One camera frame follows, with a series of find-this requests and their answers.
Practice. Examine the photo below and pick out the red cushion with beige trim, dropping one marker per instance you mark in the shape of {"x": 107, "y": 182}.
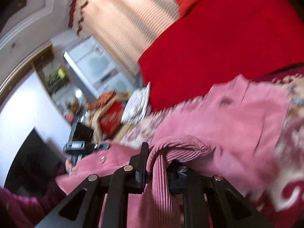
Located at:
{"x": 106, "y": 120}

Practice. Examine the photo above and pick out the white speckled cloth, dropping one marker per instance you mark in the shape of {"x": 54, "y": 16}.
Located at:
{"x": 137, "y": 106}

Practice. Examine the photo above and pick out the beige curtain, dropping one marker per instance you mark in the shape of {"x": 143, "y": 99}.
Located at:
{"x": 124, "y": 28}

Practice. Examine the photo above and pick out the gold framed mirror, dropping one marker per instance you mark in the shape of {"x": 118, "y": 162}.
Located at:
{"x": 65, "y": 94}

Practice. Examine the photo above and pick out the red blanket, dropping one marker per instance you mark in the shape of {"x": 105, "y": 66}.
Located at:
{"x": 218, "y": 40}

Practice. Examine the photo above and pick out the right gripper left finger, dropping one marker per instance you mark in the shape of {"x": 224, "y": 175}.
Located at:
{"x": 101, "y": 202}

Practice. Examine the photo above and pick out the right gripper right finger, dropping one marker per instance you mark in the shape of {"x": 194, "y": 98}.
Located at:
{"x": 211, "y": 201}

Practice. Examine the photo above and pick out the white wardrobe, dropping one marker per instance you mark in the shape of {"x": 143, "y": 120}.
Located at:
{"x": 95, "y": 71}

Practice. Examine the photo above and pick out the pink corduroy jacket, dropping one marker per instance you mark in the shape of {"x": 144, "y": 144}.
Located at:
{"x": 232, "y": 131}

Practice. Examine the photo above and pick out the person's hand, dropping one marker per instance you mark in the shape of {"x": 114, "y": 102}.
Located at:
{"x": 70, "y": 168}

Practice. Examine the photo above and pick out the orange patterned cloth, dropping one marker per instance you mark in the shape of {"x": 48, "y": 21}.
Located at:
{"x": 101, "y": 101}

